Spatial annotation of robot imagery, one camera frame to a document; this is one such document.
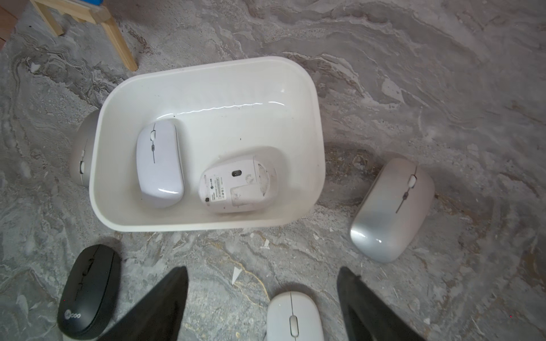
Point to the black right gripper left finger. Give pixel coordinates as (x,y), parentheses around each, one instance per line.
(159,314)

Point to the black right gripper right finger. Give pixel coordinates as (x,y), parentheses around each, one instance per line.
(366,316)

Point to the black mouse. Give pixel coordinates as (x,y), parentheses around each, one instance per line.
(90,294)

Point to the white mouse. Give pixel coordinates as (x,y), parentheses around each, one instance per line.
(293,316)
(158,164)

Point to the silver mouse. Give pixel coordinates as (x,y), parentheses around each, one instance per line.
(392,211)
(82,150)

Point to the white mouse underside up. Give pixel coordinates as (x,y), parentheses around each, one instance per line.
(242,184)

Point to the white storage box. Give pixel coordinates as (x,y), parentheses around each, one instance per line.
(266,107)

